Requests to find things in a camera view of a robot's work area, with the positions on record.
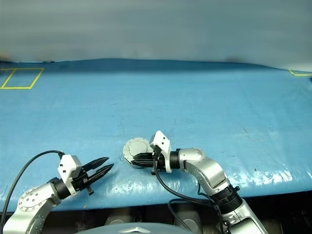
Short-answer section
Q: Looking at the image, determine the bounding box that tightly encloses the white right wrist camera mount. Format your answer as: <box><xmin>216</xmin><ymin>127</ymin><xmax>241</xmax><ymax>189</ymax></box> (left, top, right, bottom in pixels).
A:
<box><xmin>149</xmin><ymin>130</ymin><xmax>173</xmax><ymax>174</ymax></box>

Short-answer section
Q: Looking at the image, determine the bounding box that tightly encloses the yellow tape square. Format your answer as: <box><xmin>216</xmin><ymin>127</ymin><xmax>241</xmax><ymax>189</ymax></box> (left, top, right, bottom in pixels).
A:
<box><xmin>0</xmin><ymin>67</ymin><xmax>45</xmax><ymax>90</ymax></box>

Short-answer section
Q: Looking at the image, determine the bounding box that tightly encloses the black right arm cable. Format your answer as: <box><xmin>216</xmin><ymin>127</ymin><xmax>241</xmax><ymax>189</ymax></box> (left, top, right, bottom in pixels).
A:
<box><xmin>153</xmin><ymin>156</ymin><xmax>226</xmax><ymax>234</ymax></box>

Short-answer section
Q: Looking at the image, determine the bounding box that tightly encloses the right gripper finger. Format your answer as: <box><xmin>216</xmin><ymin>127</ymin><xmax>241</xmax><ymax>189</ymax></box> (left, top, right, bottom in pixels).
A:
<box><xmin>133</xmin><ymin>152</ymin><xmax>155</xmax><ymax>161</ymax></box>
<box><xmin>130</xmin><ymin>158</ymin><xmax>154</xmax><ymax>168</ymax></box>

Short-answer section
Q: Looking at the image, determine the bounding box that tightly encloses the blue table cover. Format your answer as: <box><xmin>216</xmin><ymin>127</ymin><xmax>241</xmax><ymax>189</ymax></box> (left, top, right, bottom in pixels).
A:
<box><xmin>0</xmin><ymin>58</ymin><xmax>312</xmax><ymax>213</ymax></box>

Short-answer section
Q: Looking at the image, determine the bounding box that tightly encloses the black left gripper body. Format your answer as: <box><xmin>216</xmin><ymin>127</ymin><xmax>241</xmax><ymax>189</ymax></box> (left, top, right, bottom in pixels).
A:
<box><xmin>71</xmin><ymin>166</ymin><xmax>95</xmax><ymax>196</ymax></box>

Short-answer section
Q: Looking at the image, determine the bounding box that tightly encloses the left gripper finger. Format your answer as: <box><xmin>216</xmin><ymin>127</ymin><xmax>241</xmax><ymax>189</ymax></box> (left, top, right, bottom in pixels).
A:
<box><xmin>86</xmin><ymin>163</ymin><xmax>115</xmax><ymax>183</ymax></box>
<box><xmin>82</xmin><ymin>156</ymin><xmax>110</xmax><ymax>172</ymax></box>

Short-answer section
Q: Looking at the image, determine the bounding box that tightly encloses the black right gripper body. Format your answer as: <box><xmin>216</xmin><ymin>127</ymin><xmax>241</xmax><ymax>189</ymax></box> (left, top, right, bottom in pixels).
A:
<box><xmin>150</xmin><ymin>146</ymin><xmax>169</xmax><ymax>176</ymax></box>

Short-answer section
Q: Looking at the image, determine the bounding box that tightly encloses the silver robot torso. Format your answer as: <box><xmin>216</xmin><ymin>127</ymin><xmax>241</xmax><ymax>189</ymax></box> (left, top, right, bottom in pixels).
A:
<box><xmin>83</xmin><ymin>221</ymin><xmax>186</xmax><ymax>234</ymax></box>

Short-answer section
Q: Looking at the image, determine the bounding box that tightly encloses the yellow tape corner mark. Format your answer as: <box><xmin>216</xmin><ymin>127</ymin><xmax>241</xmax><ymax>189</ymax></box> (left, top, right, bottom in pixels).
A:
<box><xmin>289</xmin><ymin>69</ymin><xmax>312</xmax><ymax>77</ymax></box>

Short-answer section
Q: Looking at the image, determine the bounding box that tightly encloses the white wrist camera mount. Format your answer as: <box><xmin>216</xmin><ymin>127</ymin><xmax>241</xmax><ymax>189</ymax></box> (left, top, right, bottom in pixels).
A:
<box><xmin>57</xmin><ymin>154</ymin><xmax>83</xmax><ymax>196</ymax></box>
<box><xmin>149</xmin><ymin>130</ymin><xmax>173</xmax><ymax>174</ymax></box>

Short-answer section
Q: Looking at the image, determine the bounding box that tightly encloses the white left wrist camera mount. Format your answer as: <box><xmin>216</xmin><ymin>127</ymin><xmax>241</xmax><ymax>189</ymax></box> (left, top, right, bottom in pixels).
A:
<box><xmin>57</xmin><ymin>154</ymin><xmax>83</xmax><ymax>196</ymax></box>

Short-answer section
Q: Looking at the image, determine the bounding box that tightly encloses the round grey finned motor lid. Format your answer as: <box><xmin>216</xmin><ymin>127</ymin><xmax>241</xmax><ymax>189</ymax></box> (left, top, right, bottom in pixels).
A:
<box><xmin>122</xmin><ymin>137</ymin><xmax>151</xmax><ymax>163</ymax></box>

